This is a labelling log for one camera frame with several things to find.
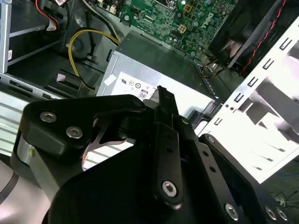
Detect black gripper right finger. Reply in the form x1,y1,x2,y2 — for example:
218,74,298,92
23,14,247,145
174,114,299,224

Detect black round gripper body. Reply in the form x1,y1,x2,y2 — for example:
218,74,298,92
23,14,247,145
46,140,225,224

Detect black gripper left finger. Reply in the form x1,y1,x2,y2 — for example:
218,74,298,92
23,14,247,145
10,85,185,209

